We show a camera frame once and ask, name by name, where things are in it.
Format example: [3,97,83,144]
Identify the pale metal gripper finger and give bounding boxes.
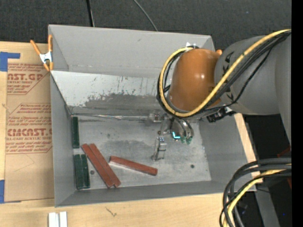
[151,137,168,162]
[148,112,166,135]

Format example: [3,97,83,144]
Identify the grey metal bin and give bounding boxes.
[48,24,257,208]

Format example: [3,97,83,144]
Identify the red-brown flat block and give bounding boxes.
[108,155,159,177]
[80,143,115,189]
[88,143,122,188]

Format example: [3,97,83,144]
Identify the dark green flat block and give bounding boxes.
[71,116,80,149]
[80,154,91,189]
[73,154,85,190]

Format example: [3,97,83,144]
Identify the brown cardboard board, red print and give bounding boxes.
[0,41,55,203]

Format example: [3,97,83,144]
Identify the black cylinder on white bracket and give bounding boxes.
[205,106,236,123]

